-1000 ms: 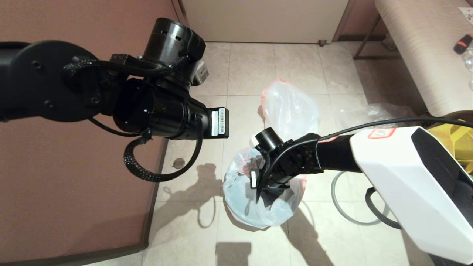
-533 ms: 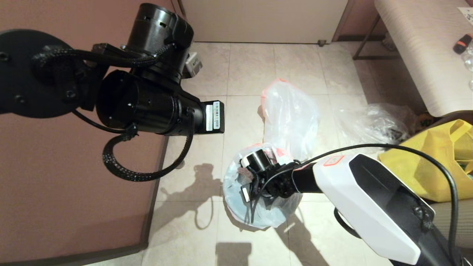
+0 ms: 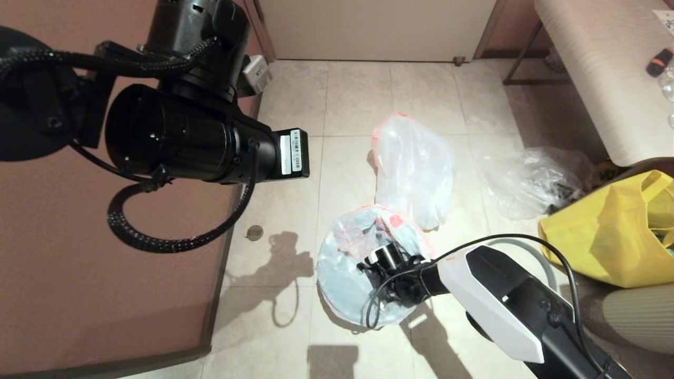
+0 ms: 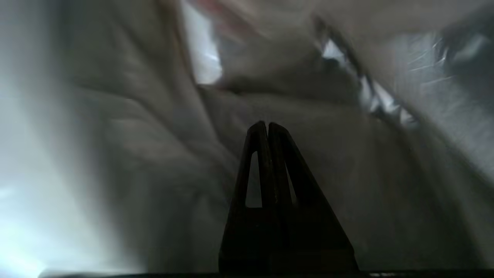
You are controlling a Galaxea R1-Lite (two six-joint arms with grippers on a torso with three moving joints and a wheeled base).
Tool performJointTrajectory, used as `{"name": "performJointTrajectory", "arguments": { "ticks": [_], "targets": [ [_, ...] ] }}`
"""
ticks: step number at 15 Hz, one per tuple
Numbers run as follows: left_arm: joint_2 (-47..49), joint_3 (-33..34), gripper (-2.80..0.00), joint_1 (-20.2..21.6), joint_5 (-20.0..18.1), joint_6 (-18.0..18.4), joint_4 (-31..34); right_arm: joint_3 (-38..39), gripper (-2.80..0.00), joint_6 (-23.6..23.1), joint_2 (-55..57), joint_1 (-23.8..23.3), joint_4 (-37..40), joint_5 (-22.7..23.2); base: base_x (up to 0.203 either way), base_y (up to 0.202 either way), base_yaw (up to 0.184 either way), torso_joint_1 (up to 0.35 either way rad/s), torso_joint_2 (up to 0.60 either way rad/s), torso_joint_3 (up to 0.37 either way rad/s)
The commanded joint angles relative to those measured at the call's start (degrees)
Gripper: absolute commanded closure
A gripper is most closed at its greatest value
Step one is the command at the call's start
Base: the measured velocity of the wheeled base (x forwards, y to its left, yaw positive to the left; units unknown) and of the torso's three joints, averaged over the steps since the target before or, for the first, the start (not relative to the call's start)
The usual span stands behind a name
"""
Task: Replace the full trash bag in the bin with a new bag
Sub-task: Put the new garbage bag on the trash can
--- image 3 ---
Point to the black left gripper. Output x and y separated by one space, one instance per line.
200 42

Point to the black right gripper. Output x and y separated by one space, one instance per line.
392 257

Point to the new red-printed plastic bag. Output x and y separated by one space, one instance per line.
342 273

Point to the white translucent plastic bag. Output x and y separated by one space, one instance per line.
416 168

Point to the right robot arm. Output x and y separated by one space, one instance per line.
500 300

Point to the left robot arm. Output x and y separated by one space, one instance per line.
174 137

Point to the crumpled clear plastic bag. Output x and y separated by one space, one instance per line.
526 176

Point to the yellow fabric tote bag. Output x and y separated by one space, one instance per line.
605 237

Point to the small round grey floor disc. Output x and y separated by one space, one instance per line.
255 232

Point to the white door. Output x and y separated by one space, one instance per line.
376 29

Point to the small metal door stop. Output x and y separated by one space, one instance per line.
458 61

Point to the small green yellow package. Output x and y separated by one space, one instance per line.
605 171

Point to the beige ribbed round stool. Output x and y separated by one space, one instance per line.
642 316

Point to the wood-grain table top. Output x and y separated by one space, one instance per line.
595 68

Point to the clear drinking glass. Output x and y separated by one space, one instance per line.
671 122
669 89

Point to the white printed paper sheet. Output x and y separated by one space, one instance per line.
664 21

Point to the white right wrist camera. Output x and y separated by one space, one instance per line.
376 257

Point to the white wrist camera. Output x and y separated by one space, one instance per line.
257 73
376 257

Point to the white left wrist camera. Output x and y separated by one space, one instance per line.
257 73

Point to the dark metal table leg frame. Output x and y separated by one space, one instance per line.
518 61

